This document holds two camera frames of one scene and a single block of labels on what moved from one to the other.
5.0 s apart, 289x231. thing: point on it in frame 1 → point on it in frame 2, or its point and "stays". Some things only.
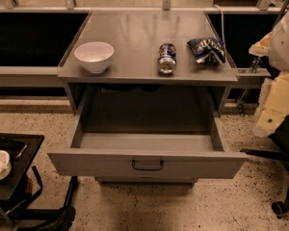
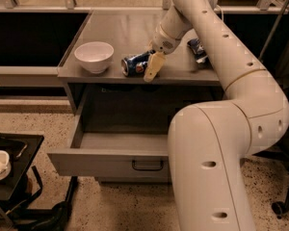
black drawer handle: [146, 168] stays
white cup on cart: [0, 166] stays
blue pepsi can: [167, 59] → [136, 64]
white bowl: [94, 55] stays
